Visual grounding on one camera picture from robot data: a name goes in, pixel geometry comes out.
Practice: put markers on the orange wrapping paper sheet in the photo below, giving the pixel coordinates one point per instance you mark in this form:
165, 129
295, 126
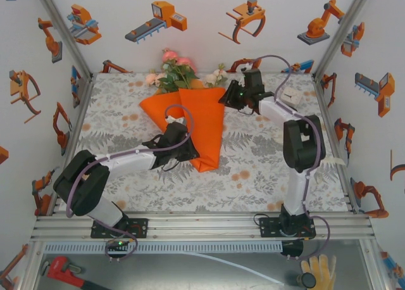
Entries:
202, 128

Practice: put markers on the cream fake flower stem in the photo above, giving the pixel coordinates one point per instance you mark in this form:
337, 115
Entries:
210, 79

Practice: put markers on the peach pink fake flower stem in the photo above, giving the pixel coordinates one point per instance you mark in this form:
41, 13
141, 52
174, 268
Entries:
185, 61

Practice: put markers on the cream printed ribbon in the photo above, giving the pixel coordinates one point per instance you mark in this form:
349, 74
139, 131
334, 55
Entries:
335, 161

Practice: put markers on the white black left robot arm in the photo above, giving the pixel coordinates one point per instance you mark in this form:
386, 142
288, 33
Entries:
82, 182

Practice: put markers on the grey floral tablecloth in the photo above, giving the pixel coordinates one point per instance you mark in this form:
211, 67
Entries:
253, 201

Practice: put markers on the circuit board with green light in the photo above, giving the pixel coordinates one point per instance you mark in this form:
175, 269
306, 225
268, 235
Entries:
118, 244

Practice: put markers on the small black box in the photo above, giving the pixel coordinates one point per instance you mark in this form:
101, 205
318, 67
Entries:
292, 248

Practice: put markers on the red pipe wrench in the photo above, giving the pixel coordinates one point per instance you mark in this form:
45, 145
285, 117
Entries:
58, 268

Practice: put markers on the black round cylinder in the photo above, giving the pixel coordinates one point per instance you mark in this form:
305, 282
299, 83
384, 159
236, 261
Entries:
307, 280

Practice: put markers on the yellow work glove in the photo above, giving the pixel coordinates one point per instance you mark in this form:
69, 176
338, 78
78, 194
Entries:
319, 268

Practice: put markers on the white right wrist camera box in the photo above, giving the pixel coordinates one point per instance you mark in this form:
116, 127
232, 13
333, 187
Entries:
242, 80

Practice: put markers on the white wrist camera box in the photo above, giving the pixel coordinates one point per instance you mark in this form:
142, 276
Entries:
242, 80
177, 120

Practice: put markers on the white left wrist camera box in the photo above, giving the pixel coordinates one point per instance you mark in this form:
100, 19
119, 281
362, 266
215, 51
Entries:
177, 120

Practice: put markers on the aluminium frame rails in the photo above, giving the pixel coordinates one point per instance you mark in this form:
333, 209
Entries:
202, 226

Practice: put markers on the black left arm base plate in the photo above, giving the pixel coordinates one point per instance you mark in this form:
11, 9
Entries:
142, 228

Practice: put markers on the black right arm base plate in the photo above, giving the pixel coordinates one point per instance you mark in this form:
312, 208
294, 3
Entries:
267, 226

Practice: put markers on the aluminium corner post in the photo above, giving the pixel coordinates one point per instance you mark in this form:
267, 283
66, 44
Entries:
345, 30
63, 30

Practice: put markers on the aluminium frame leg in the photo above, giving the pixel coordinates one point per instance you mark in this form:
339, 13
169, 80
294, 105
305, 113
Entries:
375, 264
31, 264

